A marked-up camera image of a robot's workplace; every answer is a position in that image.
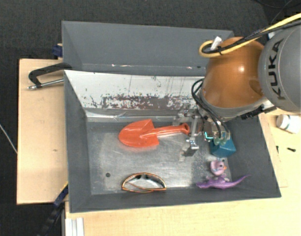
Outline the teal block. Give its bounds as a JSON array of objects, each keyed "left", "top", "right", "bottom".
[{"left": 209, "top": 134, "right": 237, "bottom": 158}]

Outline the pink toy animal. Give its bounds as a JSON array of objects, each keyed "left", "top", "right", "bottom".
[{"left": 210, "top": 158, "right": 228, "bottom": 177}]

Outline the grey metal bin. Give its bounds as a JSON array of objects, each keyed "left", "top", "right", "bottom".
[{"left": 61, "top": 20, "right": 282, "bottom": 213}]

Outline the orange toy shovel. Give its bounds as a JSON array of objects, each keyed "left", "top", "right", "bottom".
[{"left": 118, "top": 118, "right": 191, "bottom": 148}]

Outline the black cylinder on white bracket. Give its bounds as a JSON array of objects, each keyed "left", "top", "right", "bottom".
[{"left": 240, "top": 99, "right": 277, "bottom": 120}]

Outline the purple toy lizard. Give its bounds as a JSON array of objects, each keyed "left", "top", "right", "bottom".
[{"left": 195, "top": 174, "right": 252, "bottom": 190}]

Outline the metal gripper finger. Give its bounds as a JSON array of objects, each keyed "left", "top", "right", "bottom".
[
  {"left": 173, "top": 105, "right": 193, "bottom": 127},
  {"left": 179, "top": 136, "right": 200, "bottom": 162}
]

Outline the white plastic container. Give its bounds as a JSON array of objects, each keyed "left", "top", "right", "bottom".
[{"left": 275, "top": 114, "right": 301, "bottom": 134}]

